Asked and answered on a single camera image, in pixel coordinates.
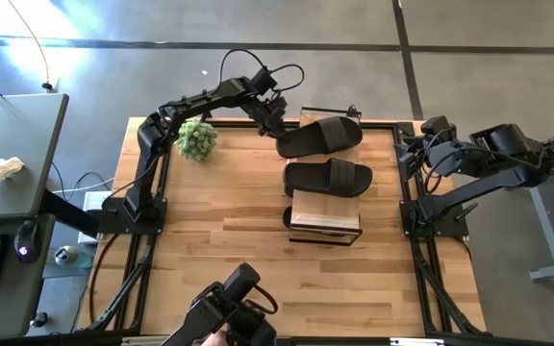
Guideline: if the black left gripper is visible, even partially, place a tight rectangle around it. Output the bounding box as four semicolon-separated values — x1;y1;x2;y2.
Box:
252;94;291;143

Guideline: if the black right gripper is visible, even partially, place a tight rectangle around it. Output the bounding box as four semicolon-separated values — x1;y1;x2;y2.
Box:
395;139;456;182

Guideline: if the black slide with striped strap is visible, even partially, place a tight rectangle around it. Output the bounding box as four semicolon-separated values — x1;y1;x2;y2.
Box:
282;157;374;199
275;115;365;161

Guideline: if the wooden shelf with black frame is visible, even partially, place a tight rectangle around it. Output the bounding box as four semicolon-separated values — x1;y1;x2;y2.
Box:
286;106;365;247

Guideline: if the green plant in patterned pot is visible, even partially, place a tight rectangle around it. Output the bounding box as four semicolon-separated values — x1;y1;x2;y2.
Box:
174;118;219;162

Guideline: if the white power strip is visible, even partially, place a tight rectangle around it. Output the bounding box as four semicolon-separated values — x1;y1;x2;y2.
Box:
78;190;114;244

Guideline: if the person's hand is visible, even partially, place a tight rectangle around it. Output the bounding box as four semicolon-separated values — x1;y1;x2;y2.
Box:
203;324;233;346

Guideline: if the light grey desk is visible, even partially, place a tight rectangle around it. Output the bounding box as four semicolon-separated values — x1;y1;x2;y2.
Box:
0;92;70;221

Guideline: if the black computer mouse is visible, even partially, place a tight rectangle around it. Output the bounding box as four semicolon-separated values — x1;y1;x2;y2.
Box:
13;218;41;264

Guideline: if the crumpled white tissue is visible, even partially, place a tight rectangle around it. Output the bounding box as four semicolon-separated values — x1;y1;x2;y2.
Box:
0;156;26;186

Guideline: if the dark grey desk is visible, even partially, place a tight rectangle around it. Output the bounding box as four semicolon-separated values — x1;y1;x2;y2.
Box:
0;213;58;343

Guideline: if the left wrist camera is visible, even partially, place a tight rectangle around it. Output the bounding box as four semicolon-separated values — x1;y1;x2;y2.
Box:
249;66;280;95

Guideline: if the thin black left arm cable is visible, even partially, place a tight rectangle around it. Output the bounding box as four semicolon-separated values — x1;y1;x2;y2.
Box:
217;47;306;95

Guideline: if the black aluminium rig frame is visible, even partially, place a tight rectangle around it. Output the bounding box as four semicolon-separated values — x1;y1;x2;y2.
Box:
77;108;489;343

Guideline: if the white cable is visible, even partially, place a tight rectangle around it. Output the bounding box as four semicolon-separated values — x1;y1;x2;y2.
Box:
51;178;114;195

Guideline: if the black floor cable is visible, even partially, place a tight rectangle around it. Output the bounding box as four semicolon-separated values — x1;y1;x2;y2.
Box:
6;0;55;93

